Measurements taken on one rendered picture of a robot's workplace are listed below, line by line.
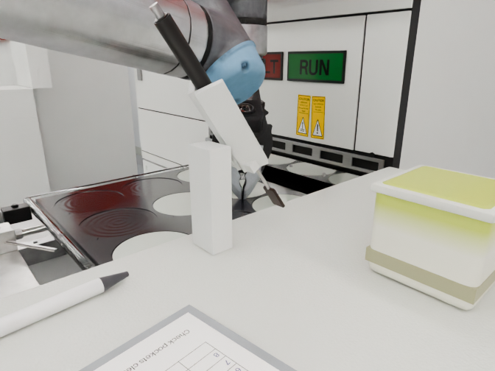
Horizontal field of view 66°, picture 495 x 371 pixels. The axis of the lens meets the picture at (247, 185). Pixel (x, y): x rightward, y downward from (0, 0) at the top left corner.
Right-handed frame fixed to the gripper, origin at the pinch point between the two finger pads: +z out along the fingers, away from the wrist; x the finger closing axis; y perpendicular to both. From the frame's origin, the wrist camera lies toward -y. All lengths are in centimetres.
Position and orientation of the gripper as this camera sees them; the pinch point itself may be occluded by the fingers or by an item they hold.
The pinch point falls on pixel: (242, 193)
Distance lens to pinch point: 59.2
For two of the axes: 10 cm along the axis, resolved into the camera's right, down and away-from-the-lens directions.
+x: -10.0, 0.3, -0.9
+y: -0.9, -3.1, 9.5
